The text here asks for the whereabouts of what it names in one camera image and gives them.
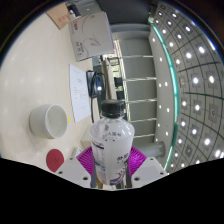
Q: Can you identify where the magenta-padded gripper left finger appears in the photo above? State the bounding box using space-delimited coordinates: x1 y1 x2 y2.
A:
54 145 99 189

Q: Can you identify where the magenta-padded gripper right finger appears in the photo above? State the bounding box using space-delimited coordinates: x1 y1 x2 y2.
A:
125 145 169 189

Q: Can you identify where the clear bottle with black cap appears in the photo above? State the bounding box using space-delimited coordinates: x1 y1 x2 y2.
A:
89 98 136 187

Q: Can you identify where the white remote control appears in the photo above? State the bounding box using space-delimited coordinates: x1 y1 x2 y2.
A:
71 147 84 161

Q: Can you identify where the flat round red coaster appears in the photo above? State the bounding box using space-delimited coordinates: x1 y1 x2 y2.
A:
45 148 65 173

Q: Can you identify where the beige compartment tray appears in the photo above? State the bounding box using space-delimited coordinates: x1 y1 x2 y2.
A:
79 124 94 149

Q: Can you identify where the white printed paper sheet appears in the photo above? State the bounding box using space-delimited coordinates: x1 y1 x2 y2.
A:
68 63 93 123

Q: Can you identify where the row of black office chairs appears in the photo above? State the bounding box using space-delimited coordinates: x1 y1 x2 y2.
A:
113 56 128 101

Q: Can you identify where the long conference desk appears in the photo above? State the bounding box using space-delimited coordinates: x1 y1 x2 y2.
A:
99 39 118 101

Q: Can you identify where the group of ceiling lights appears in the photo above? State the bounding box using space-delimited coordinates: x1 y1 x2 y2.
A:
146 4 224 171

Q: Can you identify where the white printed cardboard box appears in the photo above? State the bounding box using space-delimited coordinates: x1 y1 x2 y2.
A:
68 11 115 63

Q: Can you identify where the small brown cardboard box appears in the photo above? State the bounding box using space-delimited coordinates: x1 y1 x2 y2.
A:
45 3 76 31

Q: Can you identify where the small black device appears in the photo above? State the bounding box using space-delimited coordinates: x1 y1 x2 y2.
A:
65 1 83 19

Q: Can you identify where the white mug with yellow handle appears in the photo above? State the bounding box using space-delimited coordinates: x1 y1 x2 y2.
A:
28 103 69 140

